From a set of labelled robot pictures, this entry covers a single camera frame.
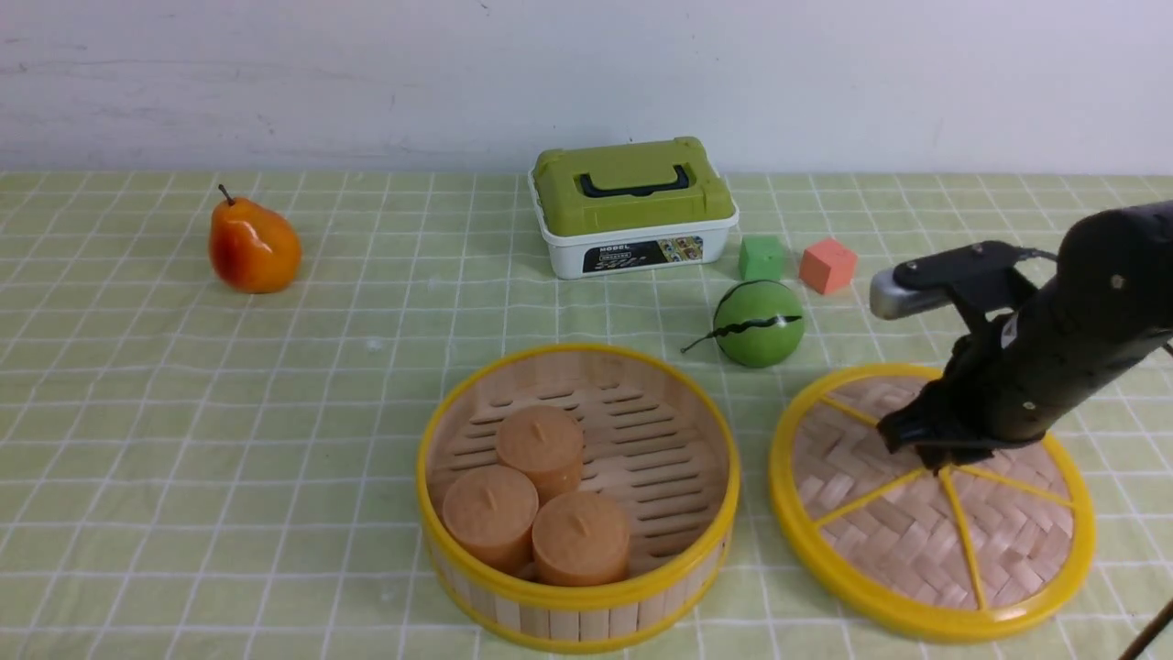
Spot brown bun back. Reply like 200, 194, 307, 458
496, 404, 584, 504

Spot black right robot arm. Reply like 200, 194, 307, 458
877, 200, 1172, 469

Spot green lidded white storage box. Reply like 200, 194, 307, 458
527, 137, 739, 281

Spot brown bun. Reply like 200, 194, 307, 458
533, 491, 631, 588
441, 465, 540, 574
496, 404, 584, 504

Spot brown bun left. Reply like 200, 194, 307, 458
441, 465, 540, 574

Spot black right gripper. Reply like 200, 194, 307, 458
877, 306, 1082, 475

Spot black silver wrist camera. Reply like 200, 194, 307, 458
869, 241, 1058, 331

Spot orange toy pear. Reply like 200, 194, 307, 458
208, 183, 301, 295

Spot green foam cube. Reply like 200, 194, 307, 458
738, 234, 786, 281

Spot yellow bamboo steamer basket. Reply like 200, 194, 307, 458
415, 343, 743, 655

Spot orange foam cube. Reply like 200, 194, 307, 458
796, 237, 859, 295

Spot green toy watermelon ball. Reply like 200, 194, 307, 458
680, 280, 807, 369

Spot brown bun right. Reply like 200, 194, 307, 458
533, 491, 631, 588

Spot green checkered tablecloth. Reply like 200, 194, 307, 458
1, 171, 1169, 659

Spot yellow woven steamer lid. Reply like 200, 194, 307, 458
768, 365, 1096, 644

